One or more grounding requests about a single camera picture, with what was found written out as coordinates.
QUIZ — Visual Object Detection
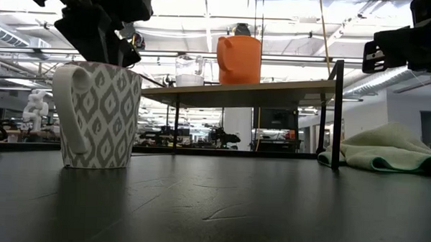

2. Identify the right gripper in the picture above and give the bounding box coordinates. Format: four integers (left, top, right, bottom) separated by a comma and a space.
361, 0, 431, 77

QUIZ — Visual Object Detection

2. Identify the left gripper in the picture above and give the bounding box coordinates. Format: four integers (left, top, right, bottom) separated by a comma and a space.
18, 0, 154, 69

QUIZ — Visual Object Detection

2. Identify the white grey patterned mug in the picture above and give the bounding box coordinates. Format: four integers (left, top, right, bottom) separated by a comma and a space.
50, 60, 144, 171

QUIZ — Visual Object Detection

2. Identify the clear plastic cup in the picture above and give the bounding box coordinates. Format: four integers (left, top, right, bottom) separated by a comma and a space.
174, 53, 207, 88

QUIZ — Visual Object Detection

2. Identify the orange ribbed mug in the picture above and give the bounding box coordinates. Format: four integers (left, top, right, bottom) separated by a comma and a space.
215, 34, 263, 87

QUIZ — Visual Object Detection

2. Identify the long ceiling light strip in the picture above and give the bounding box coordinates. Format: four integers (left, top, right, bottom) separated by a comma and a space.
0, 45, 364, 66

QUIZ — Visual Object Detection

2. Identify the light green cloth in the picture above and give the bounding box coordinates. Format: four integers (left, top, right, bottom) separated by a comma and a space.
316, 119, 431, 176

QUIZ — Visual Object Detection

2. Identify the black screen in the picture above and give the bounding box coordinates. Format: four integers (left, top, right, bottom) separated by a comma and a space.
253, 107, 300, 131

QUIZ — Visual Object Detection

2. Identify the silver ventilation duct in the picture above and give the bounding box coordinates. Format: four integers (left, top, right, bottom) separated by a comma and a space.
0, 22, 53, 50
345, 64, 431, 99

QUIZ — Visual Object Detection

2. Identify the black ceiling cable reel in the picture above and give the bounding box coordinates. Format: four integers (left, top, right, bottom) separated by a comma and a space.
233, 22, 252, 37
130, 31, 147, 50

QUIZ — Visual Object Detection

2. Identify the yellow cable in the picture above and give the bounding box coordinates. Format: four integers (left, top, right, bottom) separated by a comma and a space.
315, 0, 335, 78

